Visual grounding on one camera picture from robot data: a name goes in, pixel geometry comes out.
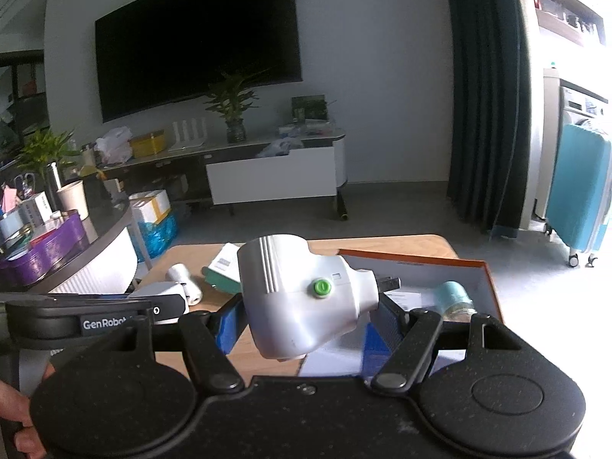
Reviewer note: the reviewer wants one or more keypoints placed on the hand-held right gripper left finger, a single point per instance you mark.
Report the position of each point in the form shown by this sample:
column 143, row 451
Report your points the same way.
column 227, row 327

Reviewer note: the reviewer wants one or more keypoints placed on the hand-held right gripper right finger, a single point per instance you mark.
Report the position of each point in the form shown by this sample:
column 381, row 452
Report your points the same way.
column 389, row 320

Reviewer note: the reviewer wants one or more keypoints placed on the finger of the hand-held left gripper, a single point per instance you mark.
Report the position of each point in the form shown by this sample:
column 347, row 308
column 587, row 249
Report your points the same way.
column 167, row 307

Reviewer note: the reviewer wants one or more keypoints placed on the white box with barcode label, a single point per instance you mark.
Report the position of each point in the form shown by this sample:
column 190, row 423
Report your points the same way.
column 411, row 300

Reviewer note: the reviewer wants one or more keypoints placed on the glass bottle with grey cap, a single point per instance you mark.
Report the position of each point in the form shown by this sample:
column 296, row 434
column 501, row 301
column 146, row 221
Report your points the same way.
column 180, row 275

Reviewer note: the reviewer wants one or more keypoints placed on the orange and white cardboard box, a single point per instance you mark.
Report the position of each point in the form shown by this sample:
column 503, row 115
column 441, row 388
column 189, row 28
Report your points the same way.
column 430, row 272

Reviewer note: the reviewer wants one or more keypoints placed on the light blue cotton swab jar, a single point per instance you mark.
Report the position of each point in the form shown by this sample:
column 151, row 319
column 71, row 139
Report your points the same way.
column 454, row 296

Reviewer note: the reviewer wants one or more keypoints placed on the white device with green button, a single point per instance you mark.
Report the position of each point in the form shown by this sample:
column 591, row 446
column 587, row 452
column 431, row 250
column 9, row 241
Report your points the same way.
column 291, row 296

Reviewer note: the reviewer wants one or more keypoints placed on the person's left hand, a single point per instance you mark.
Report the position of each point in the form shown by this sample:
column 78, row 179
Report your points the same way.
column 12, row 416

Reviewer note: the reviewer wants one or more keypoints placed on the teal cardboard box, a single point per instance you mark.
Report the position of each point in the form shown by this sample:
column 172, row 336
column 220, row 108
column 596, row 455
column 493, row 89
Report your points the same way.
column 222, row 267

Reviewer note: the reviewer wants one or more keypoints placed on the purple box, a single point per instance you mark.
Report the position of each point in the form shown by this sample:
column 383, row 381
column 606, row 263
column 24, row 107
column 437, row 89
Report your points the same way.
column 43, row 251

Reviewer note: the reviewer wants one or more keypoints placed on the blue bag on floor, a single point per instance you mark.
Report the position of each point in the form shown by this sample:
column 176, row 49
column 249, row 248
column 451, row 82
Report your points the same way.
column 158, row 236

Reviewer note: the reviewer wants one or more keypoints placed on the round table with ribbed base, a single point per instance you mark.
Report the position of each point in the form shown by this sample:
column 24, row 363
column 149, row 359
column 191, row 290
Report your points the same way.
column 103, row 258

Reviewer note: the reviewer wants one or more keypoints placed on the white and yellow cardboard box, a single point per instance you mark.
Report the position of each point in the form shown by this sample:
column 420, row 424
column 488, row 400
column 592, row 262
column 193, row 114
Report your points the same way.
column 150, row 205

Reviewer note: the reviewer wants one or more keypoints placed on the beige paper cup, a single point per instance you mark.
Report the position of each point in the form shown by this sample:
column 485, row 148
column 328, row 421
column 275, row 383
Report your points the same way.
column 74, row 198

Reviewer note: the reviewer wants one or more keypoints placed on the dark television stand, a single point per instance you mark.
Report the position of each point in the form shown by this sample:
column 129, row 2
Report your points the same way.
column 181, row 172

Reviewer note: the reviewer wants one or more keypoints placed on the white drawer cabinet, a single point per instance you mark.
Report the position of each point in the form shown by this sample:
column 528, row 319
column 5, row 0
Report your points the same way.
column 272, row 174

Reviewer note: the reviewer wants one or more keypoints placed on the leafy green table plant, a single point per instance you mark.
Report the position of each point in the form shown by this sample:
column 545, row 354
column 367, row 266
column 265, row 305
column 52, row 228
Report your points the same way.
column 45, row 153

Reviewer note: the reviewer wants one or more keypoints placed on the white plastic bag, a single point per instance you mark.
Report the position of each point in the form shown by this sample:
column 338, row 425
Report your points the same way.
column 114, row 146

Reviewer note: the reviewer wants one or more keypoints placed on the white router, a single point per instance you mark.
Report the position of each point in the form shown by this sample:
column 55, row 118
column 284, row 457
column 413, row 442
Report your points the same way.
column 190, row 136

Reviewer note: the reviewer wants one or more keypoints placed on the blue plastic bag in cabinet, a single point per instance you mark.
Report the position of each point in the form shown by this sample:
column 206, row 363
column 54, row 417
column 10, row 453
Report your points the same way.
column 279, row 148

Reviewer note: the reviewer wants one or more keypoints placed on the green plant in glass vase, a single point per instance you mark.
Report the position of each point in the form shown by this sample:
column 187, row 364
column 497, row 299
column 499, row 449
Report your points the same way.
column 233, row 105

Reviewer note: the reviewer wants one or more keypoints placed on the green and black box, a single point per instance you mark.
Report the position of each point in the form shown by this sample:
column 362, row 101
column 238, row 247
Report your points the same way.
column 310, row 107

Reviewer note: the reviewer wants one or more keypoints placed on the teal suitcase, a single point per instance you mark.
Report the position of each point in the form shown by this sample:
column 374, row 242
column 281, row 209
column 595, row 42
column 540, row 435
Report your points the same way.
column 578, row 191

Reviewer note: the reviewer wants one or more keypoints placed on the dark green curtain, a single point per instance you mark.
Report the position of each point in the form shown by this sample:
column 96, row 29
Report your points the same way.
column 487, row 95

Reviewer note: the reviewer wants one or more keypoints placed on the black television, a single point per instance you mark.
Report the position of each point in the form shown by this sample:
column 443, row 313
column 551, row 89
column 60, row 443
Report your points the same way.
column 201, row 33

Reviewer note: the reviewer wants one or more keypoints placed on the wall shelf with glassware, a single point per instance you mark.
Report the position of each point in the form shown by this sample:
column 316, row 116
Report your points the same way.
column 564, row 9

